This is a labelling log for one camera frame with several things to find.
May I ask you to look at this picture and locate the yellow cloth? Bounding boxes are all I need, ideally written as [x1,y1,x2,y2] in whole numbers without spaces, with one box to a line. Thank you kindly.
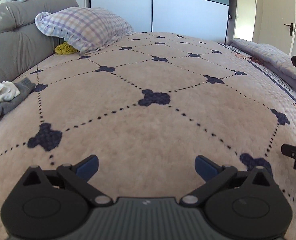
[54,42,80,56]

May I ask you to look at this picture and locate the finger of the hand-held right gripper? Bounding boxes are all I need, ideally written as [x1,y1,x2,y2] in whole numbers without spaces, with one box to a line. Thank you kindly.
[281,144,296,159]

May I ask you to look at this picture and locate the purple plaid fleece blanket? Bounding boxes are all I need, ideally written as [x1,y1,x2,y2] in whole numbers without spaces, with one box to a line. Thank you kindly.
[228,38,296,92]

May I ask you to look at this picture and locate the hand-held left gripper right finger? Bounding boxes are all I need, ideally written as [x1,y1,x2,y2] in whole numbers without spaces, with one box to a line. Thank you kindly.
[179,155,274,207]

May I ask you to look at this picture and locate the grey padded headboard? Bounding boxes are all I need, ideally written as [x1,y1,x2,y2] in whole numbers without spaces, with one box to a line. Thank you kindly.
[0,0,80,85]

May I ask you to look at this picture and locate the grey garment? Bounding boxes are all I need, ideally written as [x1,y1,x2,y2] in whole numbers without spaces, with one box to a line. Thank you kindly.
[0,77,36,135]

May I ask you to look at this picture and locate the blue and white wardrobe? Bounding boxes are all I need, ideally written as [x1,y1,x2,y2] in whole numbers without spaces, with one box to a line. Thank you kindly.
[85,0,235,44]

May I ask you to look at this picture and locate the beige printed bed blanket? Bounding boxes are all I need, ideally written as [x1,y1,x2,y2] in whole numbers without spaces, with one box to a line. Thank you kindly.
[0,31,296,240]

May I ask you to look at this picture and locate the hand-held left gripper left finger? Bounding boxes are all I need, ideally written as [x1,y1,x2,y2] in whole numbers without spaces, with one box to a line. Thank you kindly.
[23,154,115,207]

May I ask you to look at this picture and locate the cream door black handle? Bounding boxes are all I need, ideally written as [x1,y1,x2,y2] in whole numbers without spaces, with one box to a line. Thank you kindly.
[281,2,296,58]

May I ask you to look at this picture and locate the white pants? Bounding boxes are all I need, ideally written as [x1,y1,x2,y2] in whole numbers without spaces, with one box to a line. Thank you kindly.
[0,80,21,117]

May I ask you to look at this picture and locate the plaid frilled pillow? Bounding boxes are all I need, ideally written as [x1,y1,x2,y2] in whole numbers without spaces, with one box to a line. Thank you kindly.
[35,7,135,55]

